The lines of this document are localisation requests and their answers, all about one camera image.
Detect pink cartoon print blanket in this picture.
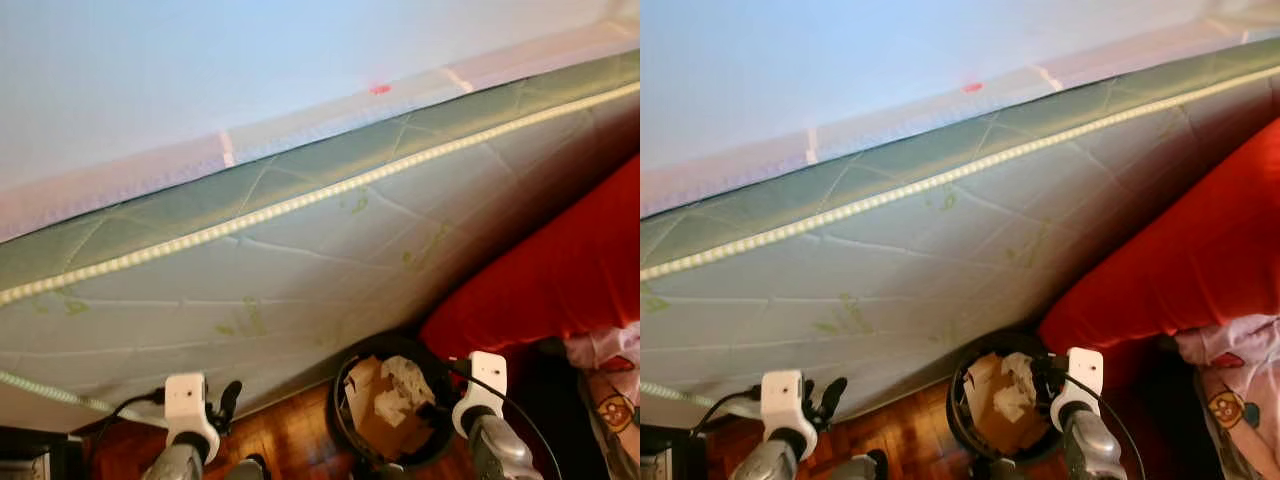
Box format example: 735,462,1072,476
562,322,641,480
1172,315,1280,480

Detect crumpled white paper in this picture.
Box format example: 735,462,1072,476
992,385,1031,423
372,390,413,428
1000,352,1041,396
383,357,437,406

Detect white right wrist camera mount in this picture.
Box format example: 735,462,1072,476
1050,347,1105,433
452,350,509,438

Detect brown cardboard piece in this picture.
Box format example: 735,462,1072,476
962,352,1051,451
343,355,441,461

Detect black waste bin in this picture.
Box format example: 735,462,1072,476
945,335,1066,463
327,333,463,471

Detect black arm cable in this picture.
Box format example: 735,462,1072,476
92,388,169,471
1040,360,1148,480
690,385,766,446
450,362,564,480

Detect white quilted mattress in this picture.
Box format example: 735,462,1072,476
0,50,641,436
640,38,1280,426

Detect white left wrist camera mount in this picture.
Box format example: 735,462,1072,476
760,370,806,461
163,372,222,463

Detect black stand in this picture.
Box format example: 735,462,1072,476
0,427,89,480
640,425,701,480

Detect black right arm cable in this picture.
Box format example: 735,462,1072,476
1040,360,1148,480
450,362,564,480

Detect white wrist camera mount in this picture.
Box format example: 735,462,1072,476
163,372,222,463
760,370,806,461
452,350,509,438
1050,347,1105,433

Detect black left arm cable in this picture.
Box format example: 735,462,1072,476
92,388,169,471
690,385,766,446

